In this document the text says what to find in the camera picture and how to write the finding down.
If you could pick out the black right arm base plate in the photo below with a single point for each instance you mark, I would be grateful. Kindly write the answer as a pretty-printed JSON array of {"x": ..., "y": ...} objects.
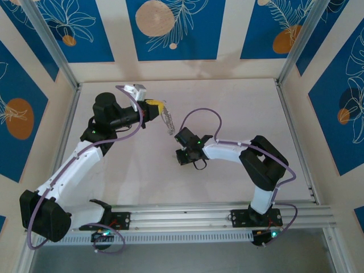
[{"x": 239, "y": 217}]

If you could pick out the black controller board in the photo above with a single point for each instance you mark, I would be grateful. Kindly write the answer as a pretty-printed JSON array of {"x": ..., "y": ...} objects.
[
  {"x": 266, "y": 237},
  {"x": 101, "y": 236}
]

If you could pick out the aluminium frame post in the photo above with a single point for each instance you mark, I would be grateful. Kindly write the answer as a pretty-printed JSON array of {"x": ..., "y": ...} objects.
[
  {"x": 48, "y": 42},
  {"x": 301, "y": 42}
]

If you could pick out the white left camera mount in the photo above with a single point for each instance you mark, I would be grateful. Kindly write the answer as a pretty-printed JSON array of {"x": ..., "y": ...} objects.
[{"x": 134, "y": 103}]

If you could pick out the aluminium frame rail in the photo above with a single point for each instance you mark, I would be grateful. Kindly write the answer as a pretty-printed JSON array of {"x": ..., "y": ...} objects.
[{"x": 182, "y": 216}]

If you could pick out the aluminium frame bar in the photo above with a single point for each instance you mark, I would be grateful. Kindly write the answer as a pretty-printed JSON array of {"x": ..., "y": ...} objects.
[
  {"x": 24, "y": 256},
  {"x": 335, "y": 253}
]

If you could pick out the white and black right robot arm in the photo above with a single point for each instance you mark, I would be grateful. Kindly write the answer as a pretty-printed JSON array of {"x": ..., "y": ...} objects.
[{"x": 224, "y": 149}]

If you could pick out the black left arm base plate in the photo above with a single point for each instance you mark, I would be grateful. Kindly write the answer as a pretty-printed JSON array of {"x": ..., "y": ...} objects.
[{"x": 123, "y": 220}]

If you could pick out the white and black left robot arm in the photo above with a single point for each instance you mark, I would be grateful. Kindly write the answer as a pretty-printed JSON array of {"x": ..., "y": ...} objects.
[{"x": 76, "y": 162}]

